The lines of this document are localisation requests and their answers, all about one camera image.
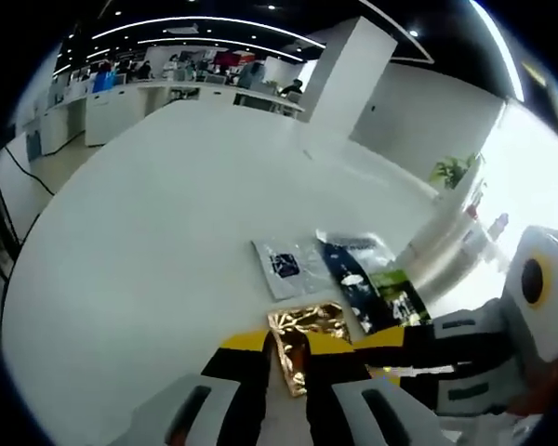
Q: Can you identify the green black skincare sachet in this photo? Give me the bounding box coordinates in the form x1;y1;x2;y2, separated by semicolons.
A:
315;230;432;336

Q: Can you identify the dark red board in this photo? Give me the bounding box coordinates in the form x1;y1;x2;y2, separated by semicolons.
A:
213;50;256;70

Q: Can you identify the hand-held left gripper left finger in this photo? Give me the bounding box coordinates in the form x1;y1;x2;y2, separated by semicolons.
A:
106;329;274;446

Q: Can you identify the long ceiling light strip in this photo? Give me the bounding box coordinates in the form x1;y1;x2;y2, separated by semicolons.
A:
469;0;526;101

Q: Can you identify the clear skincare sachet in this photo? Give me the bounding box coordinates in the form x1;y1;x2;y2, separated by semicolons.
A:
250;235;341;302

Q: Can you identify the green potted plant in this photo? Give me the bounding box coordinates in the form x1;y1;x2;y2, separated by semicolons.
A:
429;151;487;190

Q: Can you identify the blue box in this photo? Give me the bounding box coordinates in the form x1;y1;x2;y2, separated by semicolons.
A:
92;69;118;93

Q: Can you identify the white square pillar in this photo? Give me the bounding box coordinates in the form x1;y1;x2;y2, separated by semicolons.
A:
306;16;399;140

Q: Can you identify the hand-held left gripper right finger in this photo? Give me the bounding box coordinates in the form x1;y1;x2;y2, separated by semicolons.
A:
305;330;452;446

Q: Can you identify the gold skincare sachet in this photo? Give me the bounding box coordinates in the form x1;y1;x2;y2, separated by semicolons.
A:
265;300;354;399

